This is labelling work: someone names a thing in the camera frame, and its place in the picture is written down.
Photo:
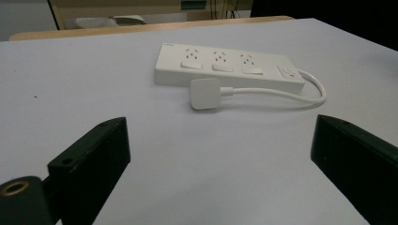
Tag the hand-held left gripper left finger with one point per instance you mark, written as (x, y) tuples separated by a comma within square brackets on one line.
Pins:
[(94, 162)]

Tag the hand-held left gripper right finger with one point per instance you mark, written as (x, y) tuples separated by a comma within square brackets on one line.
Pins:
[(356, 162)]

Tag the white power strip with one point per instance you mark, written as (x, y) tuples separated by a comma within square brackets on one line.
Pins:
[(225, 64)]

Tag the light wooden table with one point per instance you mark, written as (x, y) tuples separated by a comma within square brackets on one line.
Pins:
[(125, 29)]

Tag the grey white chair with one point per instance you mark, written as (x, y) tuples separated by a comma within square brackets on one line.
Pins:
[(103, 22)]

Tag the dark curtain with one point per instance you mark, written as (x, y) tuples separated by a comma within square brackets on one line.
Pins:
[(344, 15)]

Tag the black metal stand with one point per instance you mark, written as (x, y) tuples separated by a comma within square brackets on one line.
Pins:
[(55, 14)]

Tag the teal box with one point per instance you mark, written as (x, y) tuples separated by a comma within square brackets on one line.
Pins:
[(193, 4)]

